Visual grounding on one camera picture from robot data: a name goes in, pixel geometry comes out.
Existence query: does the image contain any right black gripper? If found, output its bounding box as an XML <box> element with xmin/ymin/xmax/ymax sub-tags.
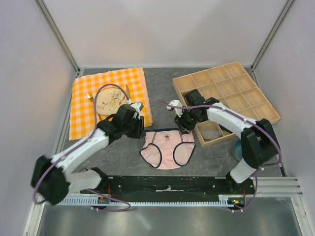
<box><xmin>173</xmin><ymin>108</ymin><xmax>202</xmax><ymax>135</ymax></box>

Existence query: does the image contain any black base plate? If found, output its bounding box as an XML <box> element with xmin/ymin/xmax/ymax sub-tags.
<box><xmin>96</xmin><ymin>176</ymin><xmax>254</xmax><ymax>203</ymax></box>

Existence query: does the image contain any wooden compartment tray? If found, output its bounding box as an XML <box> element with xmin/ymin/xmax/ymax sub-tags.
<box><xmin>172</xmin><ymin>61</ymin><xmax>282</xmax><ymax>148</ymax></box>

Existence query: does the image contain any gold knife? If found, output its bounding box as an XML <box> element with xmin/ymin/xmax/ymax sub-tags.
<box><xmin>126</xmin><ymin>85</ymin><xmax>131</xmax><ymax>104</ymax></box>

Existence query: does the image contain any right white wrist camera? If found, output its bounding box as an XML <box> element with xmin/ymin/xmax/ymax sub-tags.
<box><xmin>166</xmin><ymin>100</ymin><xmax>183</xmax><ymax>117</ymax></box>

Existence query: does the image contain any beige floral plate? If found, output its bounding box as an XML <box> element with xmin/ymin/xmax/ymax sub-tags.
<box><xmin>96</xmin><ymin>88</ymin><xmax>127</xmax><ymax>116</ymax></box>

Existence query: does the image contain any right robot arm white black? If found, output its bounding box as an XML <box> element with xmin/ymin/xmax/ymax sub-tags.
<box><xmin>167</xmin><ymin>89</ymin><xmax>282</xmax><ymax>194</ymax></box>

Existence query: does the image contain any pink underwear navy trim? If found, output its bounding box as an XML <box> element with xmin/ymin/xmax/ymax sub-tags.
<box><xmin>140</xmin><ymin>128</ymin><xmax>195</xmax><ymax>170</ymax></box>

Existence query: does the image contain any gold fork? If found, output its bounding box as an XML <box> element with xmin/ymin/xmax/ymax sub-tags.
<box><xmin>87</xmin><ymin>92</ymin><xmax>103</xmax><ymax>121</ymax></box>

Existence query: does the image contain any orange white checkered cloth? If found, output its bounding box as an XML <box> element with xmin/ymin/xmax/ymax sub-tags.
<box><xmin>69</xmin><ymin>67</ymin><xmax>153</xmax><ymax>141</ymax></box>

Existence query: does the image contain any blue ceramic bowl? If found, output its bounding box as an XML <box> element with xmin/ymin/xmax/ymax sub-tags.
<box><xmin>233</xmin><ymin>140</ymin><xmax>243</xmax><ymax>161</ymax></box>

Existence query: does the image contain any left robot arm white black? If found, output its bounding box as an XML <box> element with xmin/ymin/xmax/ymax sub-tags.
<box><xmin>31</xmin><ymin>102</ymin><xmax>145</xmax><ymax>205</ymax></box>

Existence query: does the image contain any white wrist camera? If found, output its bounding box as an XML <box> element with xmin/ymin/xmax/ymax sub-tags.
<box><xmin>166</xmin><ymin>100</ymin><xmax>183</xmax><ymax>117</ymax></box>
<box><xmin>130</xmin><ymin>102</ymin><xmax>144</xmax><ymax>117</ymax></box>

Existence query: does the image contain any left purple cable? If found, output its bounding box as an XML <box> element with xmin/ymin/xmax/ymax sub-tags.
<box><xmin>33</xmin><ymin>84</ymin><xmax>132</xmax><ymax>204</ymax></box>

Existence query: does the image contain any white slotted cable duct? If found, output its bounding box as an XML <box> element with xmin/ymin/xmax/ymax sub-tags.
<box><xmin>58</xmin><ymin>194</ymin><xmax>234</xmax><ymax>207</ymax></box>

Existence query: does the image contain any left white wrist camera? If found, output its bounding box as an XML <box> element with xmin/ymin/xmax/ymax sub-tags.
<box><xmin>130</xmin><ymin>102</ymin><xmax>144</xmax><ymax>117</ymax></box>

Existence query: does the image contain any grey rolled cloth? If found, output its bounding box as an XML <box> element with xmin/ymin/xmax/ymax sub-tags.
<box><xmin>200</xmin><ymin>129</ymin><xmax>222</xmax><ymax>141</ymax></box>

